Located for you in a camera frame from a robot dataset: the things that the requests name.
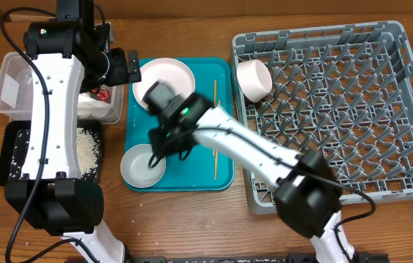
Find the red white wrapper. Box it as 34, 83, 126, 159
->
91, 88, 111, 103

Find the grey shallow bowl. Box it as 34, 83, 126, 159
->
120, 144, 167, 188

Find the pink rice bowl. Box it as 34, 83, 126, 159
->
236, 59, 273, 102

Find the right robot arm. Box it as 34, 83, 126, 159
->
143, 81, 376, 262

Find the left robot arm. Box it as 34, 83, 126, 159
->
5, 1, 141, 262

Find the clear plastic waste bin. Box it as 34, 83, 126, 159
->
0, 52, 124, 124

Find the grey dishwasher rack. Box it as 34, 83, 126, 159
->
230, 20, 413, 202

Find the teal serving tray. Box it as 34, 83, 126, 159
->
125, 57, 235, 192

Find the large white plate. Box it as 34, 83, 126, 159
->
132, 58, 196, 110

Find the long wooden chopstick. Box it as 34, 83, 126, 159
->
213, 80, 217, 106

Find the black rectangular tray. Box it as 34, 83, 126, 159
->
0, 120, 103, 186

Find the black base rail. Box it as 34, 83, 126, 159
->
65, 251, 390, 263

